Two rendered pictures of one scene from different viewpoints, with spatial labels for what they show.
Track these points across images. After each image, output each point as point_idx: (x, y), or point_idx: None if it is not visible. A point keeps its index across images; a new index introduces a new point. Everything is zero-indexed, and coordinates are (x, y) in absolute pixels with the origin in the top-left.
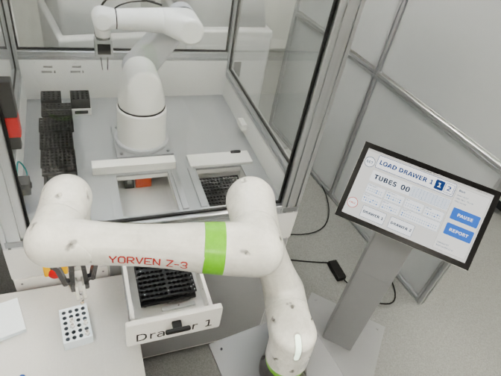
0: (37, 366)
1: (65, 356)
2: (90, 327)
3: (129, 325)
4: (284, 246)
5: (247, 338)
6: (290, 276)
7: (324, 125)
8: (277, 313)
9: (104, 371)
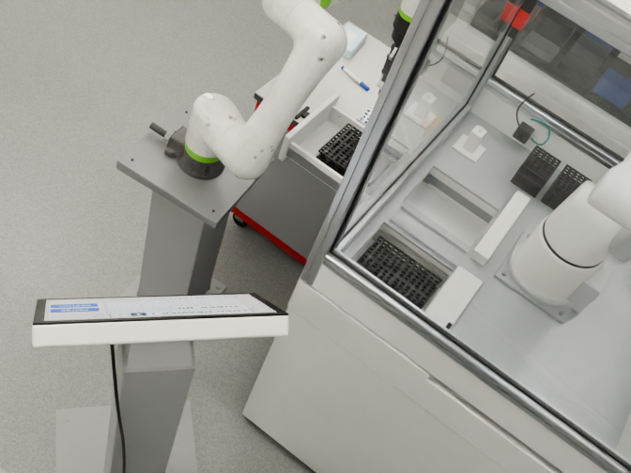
0: (367, 99)
1: (359, 111)
2: (364, 123)
3: (334, 94)
4: (273, 94)
5: None
6: (250, 119)
7: (342, 179)
8: (238, 112)
9: None
